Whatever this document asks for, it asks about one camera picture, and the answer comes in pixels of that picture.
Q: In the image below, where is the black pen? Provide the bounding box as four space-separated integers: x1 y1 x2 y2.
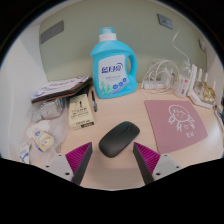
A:
90 89 99 113

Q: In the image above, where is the cream cardboard box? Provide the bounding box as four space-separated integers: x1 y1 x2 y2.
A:
68 93 96 131

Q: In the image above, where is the yellow and white small packet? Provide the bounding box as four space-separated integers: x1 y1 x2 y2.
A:
33 129 55 153

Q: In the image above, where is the white power strip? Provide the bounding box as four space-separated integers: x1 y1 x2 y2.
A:
141 79 178 92

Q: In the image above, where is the gold snack bag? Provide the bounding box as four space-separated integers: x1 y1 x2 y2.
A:
194 81 217 105

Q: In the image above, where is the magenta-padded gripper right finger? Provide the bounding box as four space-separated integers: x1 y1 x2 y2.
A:
132 142 183 185

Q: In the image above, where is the clear plastic bag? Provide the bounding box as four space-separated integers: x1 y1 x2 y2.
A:
19 98 73 158

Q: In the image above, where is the grey wall socket plate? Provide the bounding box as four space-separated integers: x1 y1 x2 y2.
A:
157 13 174 30

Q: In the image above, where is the blue detergent bottle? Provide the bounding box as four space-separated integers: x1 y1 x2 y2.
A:
89 26 139 100

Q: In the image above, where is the white router with antennas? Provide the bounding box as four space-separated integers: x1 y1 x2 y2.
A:
185 64 218 110

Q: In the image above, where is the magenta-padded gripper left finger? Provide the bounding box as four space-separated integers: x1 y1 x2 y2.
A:
44 141 94 186

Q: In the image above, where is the grey wall vent plate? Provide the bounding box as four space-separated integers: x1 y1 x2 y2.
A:
40 20 65 45

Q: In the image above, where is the bundle of white cables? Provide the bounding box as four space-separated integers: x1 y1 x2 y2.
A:
141 58 184 100

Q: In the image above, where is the pink mouse pad with drawing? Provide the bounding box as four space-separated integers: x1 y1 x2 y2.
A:
143 99 209 155

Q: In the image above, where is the white crumpled tissue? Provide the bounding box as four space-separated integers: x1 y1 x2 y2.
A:
26 119 51 139

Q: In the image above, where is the stack of booklets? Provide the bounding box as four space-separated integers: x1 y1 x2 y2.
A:
30 75 93 104

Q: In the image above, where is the small wall socket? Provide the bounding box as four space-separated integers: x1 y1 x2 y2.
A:
198 38 207 53

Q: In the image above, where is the blue and white small carton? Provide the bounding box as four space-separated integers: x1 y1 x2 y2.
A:
18 142 32 165

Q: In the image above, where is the black computer mouse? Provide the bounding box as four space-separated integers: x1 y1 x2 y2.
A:
98 120 141 159

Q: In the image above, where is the white charger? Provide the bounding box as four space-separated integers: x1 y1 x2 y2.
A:
162 70 173 86

